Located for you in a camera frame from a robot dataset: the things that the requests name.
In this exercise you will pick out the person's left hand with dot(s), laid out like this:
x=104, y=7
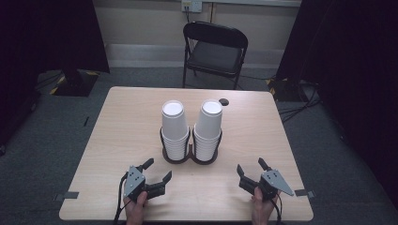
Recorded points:
x=136, y=209

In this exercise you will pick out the dark curtain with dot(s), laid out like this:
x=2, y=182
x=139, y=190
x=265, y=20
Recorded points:
x=47, y=40
x=353, y=62

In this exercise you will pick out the grey tape strip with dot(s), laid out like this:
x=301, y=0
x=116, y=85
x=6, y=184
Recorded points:
x=304, y=193
x=67, y=196

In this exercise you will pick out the black stand base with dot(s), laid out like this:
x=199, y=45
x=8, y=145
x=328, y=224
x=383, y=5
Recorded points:
x=283, y=90
x=75, y=82

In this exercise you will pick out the person's right hand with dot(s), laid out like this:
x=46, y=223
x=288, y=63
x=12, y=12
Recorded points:
x=261, y=207

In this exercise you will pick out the white wall socket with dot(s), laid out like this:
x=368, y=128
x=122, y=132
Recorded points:
x=191, y=5

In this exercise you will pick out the dark double cup holder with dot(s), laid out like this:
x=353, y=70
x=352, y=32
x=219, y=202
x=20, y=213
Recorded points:
x=189, y=157

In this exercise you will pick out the white paper cup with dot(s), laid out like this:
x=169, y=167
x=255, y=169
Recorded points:
x=209, y=120

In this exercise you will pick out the black folding chair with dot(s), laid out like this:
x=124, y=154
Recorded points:
x=214, y=56

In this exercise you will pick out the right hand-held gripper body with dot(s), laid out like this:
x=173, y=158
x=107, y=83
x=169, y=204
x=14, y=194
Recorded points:
x=270, y=184

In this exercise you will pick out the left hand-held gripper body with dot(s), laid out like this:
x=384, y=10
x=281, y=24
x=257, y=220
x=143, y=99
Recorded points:
x=134, y=182

